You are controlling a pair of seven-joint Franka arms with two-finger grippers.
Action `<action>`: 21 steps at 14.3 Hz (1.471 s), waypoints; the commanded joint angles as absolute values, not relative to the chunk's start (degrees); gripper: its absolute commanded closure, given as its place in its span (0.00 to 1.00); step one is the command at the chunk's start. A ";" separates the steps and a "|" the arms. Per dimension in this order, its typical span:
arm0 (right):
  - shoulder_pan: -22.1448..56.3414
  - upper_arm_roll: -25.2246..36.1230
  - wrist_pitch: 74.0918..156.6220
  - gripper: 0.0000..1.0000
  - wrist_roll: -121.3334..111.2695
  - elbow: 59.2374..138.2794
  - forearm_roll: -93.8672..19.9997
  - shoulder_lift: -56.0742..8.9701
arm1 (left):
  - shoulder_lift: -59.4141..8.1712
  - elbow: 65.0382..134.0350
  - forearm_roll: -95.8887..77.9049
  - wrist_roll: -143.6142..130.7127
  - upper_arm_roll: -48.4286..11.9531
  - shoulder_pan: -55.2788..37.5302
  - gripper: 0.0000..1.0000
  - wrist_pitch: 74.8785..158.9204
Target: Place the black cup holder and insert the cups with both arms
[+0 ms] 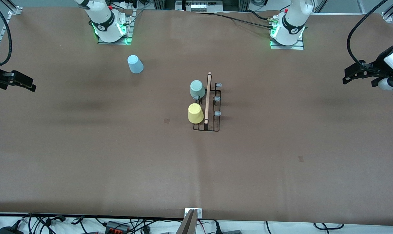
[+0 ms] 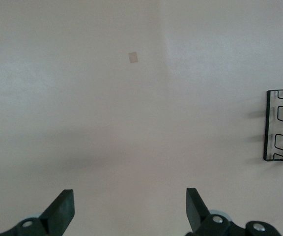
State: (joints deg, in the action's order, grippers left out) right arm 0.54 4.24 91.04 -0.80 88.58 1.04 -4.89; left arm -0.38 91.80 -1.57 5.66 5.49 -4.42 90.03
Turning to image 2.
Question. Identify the small brown tape patch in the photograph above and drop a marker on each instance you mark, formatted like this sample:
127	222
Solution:
133	57

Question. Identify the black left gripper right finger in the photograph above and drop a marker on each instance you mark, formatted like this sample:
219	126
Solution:
196	216

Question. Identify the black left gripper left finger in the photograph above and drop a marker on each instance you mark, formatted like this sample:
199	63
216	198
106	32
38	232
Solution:
58	216

